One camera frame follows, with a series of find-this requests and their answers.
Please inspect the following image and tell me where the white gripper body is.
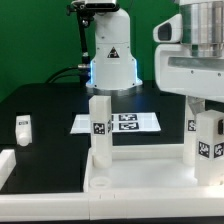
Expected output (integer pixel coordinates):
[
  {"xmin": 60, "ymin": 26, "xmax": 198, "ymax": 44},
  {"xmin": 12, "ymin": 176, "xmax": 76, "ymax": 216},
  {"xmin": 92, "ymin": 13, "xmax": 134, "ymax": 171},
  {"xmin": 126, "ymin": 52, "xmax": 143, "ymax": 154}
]
[{"xmin": 155, "ymin": 44, "xmax": 224, "ymax": 103}]

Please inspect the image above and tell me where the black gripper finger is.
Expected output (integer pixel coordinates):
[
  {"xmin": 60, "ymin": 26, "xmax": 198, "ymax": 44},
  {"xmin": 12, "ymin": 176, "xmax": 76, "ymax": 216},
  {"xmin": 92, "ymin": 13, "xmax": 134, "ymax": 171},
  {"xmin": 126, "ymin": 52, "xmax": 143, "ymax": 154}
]
[{"xmin": 187, "ymin": 96, "xmax": 205, "ymax": 116}]

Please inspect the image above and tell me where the white desk tabletop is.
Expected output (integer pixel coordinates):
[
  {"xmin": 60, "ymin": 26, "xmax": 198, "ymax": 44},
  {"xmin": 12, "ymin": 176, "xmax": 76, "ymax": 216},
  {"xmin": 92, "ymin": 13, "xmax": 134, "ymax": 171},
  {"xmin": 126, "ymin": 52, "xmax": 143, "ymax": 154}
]
[{"xmin": 83, "ymin": 144, "xmax": 224, "ymax": 198}]

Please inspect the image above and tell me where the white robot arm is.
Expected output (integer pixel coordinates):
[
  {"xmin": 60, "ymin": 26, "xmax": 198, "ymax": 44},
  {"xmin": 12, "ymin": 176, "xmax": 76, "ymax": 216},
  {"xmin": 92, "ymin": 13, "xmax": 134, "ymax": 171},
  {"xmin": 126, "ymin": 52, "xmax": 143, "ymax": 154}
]
[{"xmin": 85, "ymin": 0, "xmax": 224, "ymax": 103}]

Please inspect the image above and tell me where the white marker base sheet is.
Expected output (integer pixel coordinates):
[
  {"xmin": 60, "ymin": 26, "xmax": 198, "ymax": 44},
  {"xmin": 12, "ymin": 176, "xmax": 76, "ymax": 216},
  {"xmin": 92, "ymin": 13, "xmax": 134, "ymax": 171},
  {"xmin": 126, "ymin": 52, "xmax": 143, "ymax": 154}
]
[{"xmin": 70, "ymin": 112, "xmax": 161, "ymax": 134}]

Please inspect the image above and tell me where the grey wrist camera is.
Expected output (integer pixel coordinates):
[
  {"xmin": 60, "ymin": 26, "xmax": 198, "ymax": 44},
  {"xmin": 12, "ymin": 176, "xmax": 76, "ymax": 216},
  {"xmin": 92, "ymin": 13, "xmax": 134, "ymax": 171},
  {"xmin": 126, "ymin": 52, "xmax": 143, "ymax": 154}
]
[{"xmin": 153, "ymin": 14, "xmax": 183, "ymax": 43}]

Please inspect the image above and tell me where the black camera stand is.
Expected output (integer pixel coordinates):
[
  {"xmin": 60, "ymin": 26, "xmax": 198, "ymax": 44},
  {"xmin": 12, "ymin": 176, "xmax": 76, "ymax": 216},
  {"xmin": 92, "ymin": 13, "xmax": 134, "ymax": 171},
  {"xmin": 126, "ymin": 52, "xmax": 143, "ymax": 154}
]
[{"xmin": 66, "ymin": 0, "xmax": 95, "ymax": 65}]

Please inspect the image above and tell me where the black cable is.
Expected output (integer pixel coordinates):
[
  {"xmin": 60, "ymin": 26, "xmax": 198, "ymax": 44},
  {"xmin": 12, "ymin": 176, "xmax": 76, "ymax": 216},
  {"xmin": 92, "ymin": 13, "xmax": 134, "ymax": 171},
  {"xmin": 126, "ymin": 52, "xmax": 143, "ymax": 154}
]
[{"xmin": 45, "ymin": 66, "xmax": 82, "ymax": 84}]

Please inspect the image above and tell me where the white U-shaped fence frame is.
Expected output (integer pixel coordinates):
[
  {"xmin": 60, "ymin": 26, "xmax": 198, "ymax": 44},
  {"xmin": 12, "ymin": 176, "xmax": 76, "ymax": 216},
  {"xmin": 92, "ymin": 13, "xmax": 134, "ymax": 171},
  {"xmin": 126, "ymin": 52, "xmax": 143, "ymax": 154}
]
[{"xmin": 0, "ymin": 143, "xmax": 224, "ymax": 222}]

